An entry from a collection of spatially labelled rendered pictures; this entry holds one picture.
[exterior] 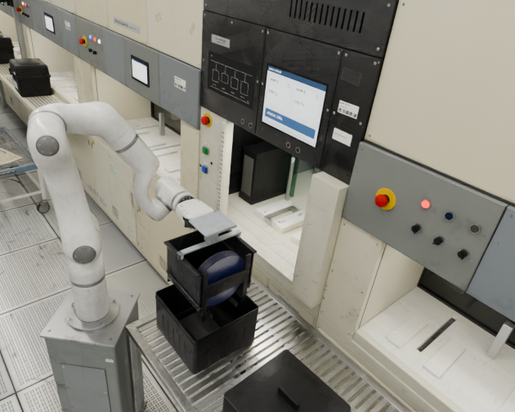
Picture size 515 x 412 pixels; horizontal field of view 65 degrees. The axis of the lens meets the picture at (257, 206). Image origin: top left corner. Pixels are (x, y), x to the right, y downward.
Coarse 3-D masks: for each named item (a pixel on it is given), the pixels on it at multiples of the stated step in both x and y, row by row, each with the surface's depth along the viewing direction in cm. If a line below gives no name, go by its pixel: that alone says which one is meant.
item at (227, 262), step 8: (232, 256) 133; (216, 264) 129; (224, 264) 132; (232, 264) 135; (240, 264) 138; (208, 272) 129; (216, 272) 131; (224, 272) 134; (232, 272) 137; (208, 280) 131; (216, 280) 133; (232, 288) 141; (200, 296) 132; (216, 296) 137; (224, 296) 140; (208, 304) 137; (216, 304) 139
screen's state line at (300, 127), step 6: (270, 114) 153; (276, 114) 150; (282, 114) 148; (276, 120) 151; (282, 120) 149; (288, 120) 147; (294, 120) 144; (288, 126) 148; (294, 126) 145; (300, 126) 143; (306, 126) 141; (300, 132) 144; (306, 132) 142; (312, 132) 139; (312, 138) 140
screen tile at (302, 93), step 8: (296, 88) 140; (304, 88) 137; (296, 96) 141; (304, 96) 138; (312, 96) 135; (320, 96) 132; (312, 104) 136; (296, 112) 143; (304, 112) 140; (312, 112) 137; (304, 120) 141; (312, 120) 138
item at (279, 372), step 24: (288, 360) 137; (240, 384) 128; (264, 384) 129; (288, 384) 129; (312, 384) 130; (240, 408) 121; (264, 408) 122; (288, 408) 123; (312, 408) 123; (336, 408) 124
